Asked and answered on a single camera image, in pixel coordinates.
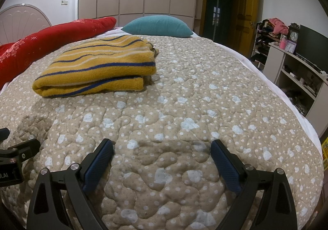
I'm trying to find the yellow wooden door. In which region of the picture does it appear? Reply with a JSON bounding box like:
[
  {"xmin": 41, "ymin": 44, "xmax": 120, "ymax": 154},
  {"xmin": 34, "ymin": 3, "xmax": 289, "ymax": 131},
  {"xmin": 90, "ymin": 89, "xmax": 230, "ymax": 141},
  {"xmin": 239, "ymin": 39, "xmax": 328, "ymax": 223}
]
[{"xmin": 234, "ymin": 0, "xmax": 259, "ymax": 59}]

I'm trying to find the yellow striped towel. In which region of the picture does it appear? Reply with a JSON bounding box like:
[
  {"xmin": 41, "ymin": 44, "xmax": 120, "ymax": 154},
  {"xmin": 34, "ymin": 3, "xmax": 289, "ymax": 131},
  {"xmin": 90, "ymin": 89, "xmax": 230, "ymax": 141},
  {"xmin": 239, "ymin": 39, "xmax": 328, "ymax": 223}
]
[{"xmin": 32, "ymin": 35, "xmax": 158, "ymax": 98}]

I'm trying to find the yellow box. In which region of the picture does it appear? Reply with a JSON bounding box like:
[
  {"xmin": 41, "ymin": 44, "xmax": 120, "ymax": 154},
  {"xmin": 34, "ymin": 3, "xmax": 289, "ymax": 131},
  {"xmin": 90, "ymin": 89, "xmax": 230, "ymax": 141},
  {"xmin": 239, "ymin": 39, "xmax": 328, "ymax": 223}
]
[{"xmin": 320, "ymin": 136, "xmax": 328, "ymax": 169}]

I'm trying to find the white open shelf cabinet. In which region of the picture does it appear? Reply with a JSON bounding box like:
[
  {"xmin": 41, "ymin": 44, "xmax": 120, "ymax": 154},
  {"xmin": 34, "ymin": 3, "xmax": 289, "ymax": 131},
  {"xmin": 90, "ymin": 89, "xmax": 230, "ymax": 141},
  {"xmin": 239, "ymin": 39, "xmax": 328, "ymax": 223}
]
[{"xmin": 262, "ymin": 41, "xmax": 328, "ymax": 118}]

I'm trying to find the red embroidered quilt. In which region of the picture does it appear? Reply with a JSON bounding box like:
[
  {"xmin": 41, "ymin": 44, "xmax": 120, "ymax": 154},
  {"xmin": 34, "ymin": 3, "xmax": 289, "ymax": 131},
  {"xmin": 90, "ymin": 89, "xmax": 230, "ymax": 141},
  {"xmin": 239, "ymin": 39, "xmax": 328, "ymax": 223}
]
[{"xmin": 0, "ymin": 16, "xmax": 117, "ymax": 89}]

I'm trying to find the dark ornate mantel clock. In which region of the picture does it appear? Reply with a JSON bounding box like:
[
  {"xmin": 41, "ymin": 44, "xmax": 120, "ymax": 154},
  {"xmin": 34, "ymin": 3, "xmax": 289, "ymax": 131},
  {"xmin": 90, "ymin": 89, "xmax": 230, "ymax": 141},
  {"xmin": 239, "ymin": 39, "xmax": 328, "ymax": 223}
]
[{"xmin": 288, "ymin": 23, "xmax": 300, "ymax": 42}]

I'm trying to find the pale shell-shaped headboard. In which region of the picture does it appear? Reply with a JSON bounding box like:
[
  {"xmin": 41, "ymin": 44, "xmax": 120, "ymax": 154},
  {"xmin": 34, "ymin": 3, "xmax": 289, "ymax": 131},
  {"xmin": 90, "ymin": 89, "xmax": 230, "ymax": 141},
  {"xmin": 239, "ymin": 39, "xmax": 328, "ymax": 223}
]
[{"xmin": 0, "ymin": 4, "xmax": 52, "ymax": 46}]

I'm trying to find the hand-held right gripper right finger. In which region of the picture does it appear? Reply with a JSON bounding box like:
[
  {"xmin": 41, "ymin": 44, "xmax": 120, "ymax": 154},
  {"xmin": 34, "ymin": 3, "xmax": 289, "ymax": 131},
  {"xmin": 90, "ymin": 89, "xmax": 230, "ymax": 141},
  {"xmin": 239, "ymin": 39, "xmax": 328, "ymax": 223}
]
[{"xmin": 211, "ymin": 139, "xmax": 298, "ymax": 230}]

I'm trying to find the black television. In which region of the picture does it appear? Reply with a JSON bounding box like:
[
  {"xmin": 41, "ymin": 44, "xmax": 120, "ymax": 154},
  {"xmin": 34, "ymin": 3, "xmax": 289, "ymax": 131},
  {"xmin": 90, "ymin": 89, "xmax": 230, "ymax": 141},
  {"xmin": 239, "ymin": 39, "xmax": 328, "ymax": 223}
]
[{"xmin": 296, "ymin": 24, "xmax": 328, "ymax": 75}]

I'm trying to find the beige quilted dotted blanket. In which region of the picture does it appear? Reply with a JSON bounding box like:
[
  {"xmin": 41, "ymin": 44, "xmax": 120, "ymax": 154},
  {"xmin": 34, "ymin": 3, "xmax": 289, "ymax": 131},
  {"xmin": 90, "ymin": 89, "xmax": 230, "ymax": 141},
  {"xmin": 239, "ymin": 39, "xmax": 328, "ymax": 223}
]
[{"xmin": 0, "ymin": 33, "xmax": 324, "ymax": 230}]

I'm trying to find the teal pillow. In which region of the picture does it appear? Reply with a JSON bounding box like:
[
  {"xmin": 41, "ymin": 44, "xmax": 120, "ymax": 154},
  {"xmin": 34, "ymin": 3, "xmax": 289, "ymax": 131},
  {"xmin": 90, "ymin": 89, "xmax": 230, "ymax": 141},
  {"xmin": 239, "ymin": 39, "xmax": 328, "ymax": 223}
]
[{"xmin": 121, "ymin": 15, "xmax": 194, "ymax": 39}]

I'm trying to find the small pink alarm clock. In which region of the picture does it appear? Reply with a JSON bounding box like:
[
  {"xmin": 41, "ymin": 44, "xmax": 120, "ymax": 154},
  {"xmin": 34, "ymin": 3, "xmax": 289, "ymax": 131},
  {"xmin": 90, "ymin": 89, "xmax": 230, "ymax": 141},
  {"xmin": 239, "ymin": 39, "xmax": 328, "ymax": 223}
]
[{"xmin": 285, "ymin": 40, "xmax": 297, "ymax": 54}]

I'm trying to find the dark glass door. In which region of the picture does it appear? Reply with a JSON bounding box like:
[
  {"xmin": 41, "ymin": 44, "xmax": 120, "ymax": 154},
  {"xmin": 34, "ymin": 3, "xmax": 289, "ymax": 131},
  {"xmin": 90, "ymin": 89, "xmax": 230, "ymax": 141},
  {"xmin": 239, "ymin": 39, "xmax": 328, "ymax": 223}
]
[{"xmin": 202, "ymin": 0, "xmax": 240, "ymax": 42}]

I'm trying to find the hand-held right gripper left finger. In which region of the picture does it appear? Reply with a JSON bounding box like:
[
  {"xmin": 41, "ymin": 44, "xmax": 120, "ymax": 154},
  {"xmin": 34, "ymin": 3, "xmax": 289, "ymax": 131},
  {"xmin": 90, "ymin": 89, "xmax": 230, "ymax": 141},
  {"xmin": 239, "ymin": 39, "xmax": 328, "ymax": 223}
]
[{"xmin": 26, "ymin": 138, "xmax": 115, "ymax": 230}]

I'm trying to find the pink cloth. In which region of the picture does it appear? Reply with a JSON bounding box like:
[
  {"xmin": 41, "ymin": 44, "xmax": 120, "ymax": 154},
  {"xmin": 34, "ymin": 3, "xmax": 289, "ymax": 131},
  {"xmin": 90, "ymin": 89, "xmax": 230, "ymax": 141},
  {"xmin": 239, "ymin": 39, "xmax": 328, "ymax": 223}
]
[{"xmin": 269, "ymin": 17, "xmax": 289, "ymax": 36}]

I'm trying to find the cluttered shoe rack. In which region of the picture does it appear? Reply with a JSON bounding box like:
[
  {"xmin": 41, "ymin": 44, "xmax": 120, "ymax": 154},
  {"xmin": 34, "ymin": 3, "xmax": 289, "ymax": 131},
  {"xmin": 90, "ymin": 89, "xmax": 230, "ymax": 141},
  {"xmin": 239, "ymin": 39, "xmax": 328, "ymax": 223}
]
[{"xmin": 250, "ymin": 18, "xmax": 289, "ymax": 73}]

